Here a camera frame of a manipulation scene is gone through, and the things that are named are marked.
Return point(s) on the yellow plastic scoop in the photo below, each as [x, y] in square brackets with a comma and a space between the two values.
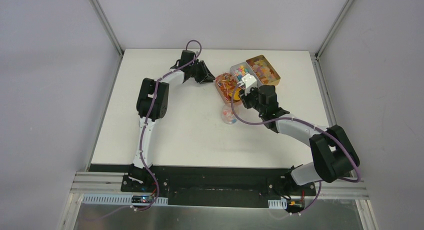
[234, 96]

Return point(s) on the clear plastic jar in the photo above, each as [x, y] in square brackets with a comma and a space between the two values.
[227, 115]

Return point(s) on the white tray of star candies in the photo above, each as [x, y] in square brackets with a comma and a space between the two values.
[240, 70]

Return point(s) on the aluminium frame rail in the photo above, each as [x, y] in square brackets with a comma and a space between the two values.
[110, 183]

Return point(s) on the orange tray of lollipops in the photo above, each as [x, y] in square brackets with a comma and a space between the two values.
[225, 83]

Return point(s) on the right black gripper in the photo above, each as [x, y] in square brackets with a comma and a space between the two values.
[244, 97]

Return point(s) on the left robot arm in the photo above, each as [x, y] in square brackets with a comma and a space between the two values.
[152, 106]

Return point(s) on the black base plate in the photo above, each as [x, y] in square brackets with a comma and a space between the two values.
[214, 186]

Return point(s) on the gold tray of gummies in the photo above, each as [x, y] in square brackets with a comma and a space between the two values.
[264, 71]

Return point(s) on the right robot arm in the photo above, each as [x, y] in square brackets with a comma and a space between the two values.
[333, 155]

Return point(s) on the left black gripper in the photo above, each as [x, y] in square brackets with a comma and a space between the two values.
[199, 71]

